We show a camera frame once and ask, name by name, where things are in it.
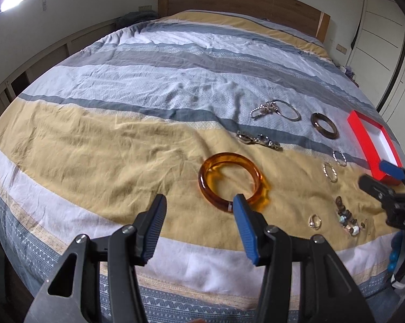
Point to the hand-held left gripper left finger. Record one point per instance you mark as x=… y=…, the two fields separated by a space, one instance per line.
x=154 y=223

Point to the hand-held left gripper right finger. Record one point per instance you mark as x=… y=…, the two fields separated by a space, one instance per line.
x=247 y=230

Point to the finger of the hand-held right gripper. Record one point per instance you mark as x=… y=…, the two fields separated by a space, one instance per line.
x=374 y=185
x=390 y=167

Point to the red jewelry box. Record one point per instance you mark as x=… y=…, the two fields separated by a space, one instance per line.
x=364 y=131

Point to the amber translucent bangle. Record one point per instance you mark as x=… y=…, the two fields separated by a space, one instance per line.
x=212 y=197

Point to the silver link wristwatch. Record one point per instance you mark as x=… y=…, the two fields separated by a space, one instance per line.
x=256 y=139

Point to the person's right hand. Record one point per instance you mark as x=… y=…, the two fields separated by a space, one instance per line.
x=395 y=252

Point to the silver hoop earring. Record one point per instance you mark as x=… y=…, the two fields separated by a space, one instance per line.
x=330 y=172
x=339 y=158

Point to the dark brown bangle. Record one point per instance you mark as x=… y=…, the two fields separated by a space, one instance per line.
x=318 y=128

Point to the striped bed blanket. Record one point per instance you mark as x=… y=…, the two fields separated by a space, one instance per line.
x=105 y=134

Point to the thin silver bangle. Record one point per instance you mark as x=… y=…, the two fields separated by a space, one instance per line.
x=291 y=117

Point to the white wardrobe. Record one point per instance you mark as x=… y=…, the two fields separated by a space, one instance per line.
x=384 y=47

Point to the wooden side cabinet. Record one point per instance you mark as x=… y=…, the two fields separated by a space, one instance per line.
x=27 y=70

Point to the dark grey cloth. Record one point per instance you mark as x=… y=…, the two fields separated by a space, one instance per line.
x=137 y=18

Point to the wooden headboard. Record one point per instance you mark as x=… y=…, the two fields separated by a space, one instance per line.
x=242 y=3

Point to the wall socket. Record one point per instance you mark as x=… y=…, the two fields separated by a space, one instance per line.
x=341 y=48
x=145 y=7

